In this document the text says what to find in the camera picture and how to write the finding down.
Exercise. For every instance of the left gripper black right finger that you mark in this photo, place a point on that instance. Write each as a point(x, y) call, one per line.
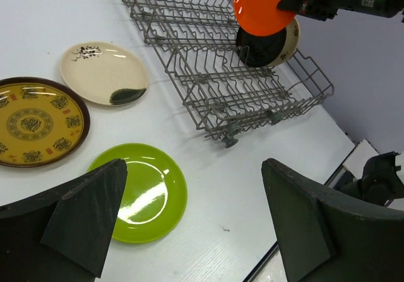
point(325, 235)

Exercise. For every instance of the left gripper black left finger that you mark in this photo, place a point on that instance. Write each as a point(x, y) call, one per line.
point(63, 233)

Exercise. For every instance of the cream floral plate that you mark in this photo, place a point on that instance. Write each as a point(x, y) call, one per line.
point(290, 45)

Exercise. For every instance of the orange plate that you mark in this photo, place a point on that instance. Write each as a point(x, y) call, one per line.
point(261, 17)

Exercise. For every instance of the black plate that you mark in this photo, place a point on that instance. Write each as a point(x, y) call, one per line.
point(256, 51)

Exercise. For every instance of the grey wire dish rack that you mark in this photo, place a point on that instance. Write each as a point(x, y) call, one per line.
point(195, 41)

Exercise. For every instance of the brown yellow patterned plate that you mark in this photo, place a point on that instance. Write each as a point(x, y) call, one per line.
point(42, 122)

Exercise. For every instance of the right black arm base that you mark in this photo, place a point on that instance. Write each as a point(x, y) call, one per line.
point(381, 181)

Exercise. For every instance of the green plate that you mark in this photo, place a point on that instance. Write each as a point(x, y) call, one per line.
point(155, 196)

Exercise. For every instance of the cream plate with dark spot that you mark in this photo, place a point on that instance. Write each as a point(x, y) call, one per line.
point(104, 73)

